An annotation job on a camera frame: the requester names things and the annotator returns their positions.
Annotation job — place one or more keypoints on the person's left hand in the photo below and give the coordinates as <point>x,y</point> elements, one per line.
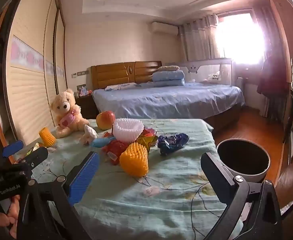
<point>9,215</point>

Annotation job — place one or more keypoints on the dark wooden nightstand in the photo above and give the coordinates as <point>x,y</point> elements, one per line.
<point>86,107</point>

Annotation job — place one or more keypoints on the grey bed guard rail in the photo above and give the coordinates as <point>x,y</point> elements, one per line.
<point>199,67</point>

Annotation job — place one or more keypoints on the dark red hanging coat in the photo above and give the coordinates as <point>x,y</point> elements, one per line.
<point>272,80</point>

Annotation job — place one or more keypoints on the orange red snack packet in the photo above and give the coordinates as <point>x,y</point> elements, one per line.
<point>114,148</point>

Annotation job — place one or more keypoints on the green drink pouch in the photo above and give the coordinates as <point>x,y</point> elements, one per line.
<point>34,147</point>

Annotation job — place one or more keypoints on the wall switch panel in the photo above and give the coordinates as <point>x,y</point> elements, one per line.
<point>80,74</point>

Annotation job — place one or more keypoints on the flat printed pillow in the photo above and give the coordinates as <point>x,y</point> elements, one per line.
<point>121,86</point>

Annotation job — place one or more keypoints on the small patterned pillow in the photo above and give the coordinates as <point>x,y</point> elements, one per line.
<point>169,68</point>

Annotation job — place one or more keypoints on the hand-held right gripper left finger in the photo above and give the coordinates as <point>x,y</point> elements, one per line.
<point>84,177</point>

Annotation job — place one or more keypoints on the bed with blue sheet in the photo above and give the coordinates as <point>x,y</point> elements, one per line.
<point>161,100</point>

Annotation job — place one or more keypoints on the white air conditioner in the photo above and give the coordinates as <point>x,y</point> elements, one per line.
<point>164,28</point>

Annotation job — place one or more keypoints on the cream sliding door wardrobe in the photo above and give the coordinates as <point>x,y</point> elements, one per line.
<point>31,80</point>

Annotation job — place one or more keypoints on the blue snack wrapper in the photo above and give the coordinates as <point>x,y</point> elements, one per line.
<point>171,141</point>

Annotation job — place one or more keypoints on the round white trash bin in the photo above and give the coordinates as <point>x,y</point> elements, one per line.
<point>251,177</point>

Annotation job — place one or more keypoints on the wooden headboard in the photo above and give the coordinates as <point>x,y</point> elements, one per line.
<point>114,76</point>

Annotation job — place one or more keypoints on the large yellow foam fruit net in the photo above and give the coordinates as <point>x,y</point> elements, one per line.
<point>134,160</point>

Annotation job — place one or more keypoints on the crumpled white paper wrapper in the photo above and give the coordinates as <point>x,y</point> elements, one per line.
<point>89,133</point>

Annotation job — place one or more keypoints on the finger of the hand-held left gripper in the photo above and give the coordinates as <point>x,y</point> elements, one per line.
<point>37,156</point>
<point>12,148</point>

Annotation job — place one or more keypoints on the light blue plastic piece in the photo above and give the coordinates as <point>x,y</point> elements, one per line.
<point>99,142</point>

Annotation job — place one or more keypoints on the colourful foil wrapper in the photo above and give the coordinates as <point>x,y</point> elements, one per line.
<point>147,137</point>

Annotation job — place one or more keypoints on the red yellow apple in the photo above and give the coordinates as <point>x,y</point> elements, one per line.
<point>105,120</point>

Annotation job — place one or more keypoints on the small photo frame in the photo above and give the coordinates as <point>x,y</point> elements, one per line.
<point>81,90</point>

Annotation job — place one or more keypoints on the bright window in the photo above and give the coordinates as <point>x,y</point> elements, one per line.
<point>241,40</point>

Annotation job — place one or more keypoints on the folded blue quilt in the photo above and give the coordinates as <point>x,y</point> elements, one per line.
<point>169,78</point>

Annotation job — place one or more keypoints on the white foam fruit net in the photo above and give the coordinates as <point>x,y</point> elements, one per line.
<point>126,132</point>

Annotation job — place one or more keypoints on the grey patterned curtain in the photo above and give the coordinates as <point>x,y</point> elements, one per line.
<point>199,40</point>
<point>261,30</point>

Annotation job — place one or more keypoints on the cream teddy bear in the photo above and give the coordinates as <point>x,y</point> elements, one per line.
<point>66,105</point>

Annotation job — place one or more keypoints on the small yellow foam fruit net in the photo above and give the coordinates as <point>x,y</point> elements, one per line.
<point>47,136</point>

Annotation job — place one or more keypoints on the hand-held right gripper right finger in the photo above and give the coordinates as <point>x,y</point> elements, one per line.
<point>211,172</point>

